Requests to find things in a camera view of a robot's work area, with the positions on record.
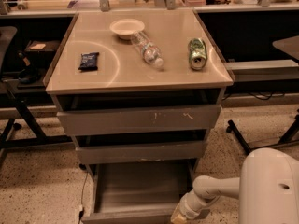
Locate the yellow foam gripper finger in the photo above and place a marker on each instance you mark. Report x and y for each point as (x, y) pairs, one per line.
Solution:
(177, 217)

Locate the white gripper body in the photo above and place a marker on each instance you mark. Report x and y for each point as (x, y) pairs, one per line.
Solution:
(187, 204)

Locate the grey bottom drawer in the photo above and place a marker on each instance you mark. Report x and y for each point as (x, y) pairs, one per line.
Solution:
(138, 192)

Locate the grey drawer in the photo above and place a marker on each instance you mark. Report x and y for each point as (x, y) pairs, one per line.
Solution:
(138, 112)
(138, 192)
(138, 147)

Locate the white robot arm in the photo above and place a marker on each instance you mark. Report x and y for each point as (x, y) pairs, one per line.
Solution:
(267, 190)

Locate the grey middle drawer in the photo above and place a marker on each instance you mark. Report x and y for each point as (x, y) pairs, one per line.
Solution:
(138, 147)

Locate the grey top drawer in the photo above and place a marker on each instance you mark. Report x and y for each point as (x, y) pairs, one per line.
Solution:
(138, 112)

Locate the grey drawer cabinet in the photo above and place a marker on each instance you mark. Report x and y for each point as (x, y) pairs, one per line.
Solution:
(120, 66)

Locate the green soda can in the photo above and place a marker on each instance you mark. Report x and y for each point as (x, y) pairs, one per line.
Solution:
(197, 53)

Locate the clear plastic water bottle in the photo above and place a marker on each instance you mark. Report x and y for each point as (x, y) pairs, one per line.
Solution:
(149, 52)

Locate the dark blue snack packet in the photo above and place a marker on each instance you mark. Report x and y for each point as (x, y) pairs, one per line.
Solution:
(88, 61)

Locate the white paper bowl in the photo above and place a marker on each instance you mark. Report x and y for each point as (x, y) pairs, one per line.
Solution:
(124, 28)

